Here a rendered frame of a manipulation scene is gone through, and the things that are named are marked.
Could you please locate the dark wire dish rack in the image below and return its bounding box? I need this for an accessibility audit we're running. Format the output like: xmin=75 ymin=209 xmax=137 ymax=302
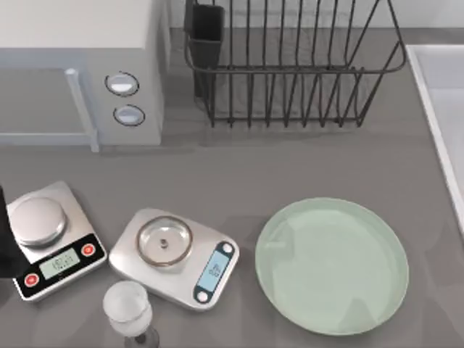
xmin=183 ymin=0 xmax=407 ymax=129

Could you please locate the clear wine glass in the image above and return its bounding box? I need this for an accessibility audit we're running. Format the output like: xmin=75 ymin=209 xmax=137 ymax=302
xmin=102 ymin=282 xmax=161 ymax=348

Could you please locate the black cutlery holder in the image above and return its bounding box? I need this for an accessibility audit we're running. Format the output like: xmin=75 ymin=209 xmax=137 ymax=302
xmin=183 ymin=2 xmax=225 ymax=98

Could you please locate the microwave knob with closed ring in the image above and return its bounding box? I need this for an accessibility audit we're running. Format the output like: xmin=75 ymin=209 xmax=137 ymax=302
xmin=112 ymin=104 xmax=146 ymax=128

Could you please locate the pale microwave oven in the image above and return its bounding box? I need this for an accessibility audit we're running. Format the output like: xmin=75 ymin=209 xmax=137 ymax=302
xmin=0 ymin=0 xmax=172 ymax=153

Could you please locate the silver scale with blue display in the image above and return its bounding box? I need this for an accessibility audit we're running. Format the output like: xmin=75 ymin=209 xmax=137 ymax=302
xmin=108 ymin=207 xmax=241 ymax=312

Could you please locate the microwave door handle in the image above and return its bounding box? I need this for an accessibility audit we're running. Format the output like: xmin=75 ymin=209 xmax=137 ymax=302
xmin=64 ymin=67 xmax=100 ymax=153

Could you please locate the pale green plate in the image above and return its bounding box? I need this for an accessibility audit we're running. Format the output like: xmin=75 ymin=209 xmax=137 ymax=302
xmin=254 ymin=196 xmax=410 ymax=336

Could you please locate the silver scale with red buttons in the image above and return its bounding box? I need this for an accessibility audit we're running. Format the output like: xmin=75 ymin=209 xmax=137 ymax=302
xmin=6 ymin=181 xmax=109 ymax=303

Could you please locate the microwave knob with open ring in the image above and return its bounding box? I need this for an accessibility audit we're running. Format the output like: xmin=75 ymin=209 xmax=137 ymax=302
xmin=104 ymin=70 xmax=141 ymax=99

